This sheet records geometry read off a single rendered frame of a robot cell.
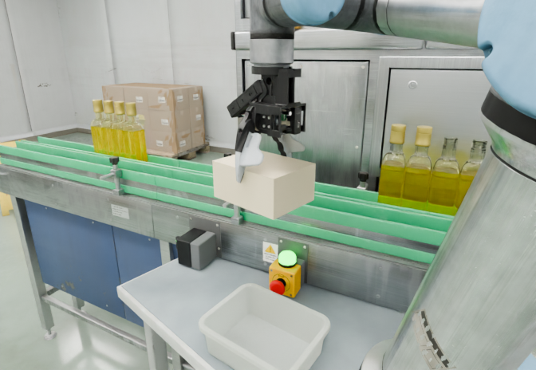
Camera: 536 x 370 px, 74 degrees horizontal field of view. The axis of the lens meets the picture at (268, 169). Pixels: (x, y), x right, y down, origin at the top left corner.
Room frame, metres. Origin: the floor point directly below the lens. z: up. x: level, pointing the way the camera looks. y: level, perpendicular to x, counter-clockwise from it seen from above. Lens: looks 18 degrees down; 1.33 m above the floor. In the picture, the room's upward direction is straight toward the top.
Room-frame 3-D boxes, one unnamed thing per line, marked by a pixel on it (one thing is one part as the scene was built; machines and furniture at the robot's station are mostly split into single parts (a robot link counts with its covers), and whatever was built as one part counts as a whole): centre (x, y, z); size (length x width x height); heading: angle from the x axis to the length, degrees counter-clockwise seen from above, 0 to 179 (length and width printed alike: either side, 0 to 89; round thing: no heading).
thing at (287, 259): (0.78, -0.05, 0.84); 0.05 x 0.05 x 0.03
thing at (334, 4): (0.56, -0.06, 1.40); 0.11 x 0.11 x 0.08; 24
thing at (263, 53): (0.64, -0.01, 1.32); 0.08 x 0.08 x 0.05
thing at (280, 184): (0.66, 0.01, 1.09); 0.16 x 0.12 x 0.07; 48
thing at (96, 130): (1.34, 0.64, 1.02); 0.06 x 0.06 x 0.28; 63
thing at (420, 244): (1.04, 0.35, 0.93); 1.75 x 0.01 x 0.08; 63
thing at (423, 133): (0.83, -0.37, 1.14); 0.04 x 0.04 x 0.04
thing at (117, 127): (1.29, 0.53, 1.02); 0.06 x 0.06 x 0.28; 63
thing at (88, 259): (1.10, 0.28, 0.54); 1.59 x 0.18 x 0.43; 63
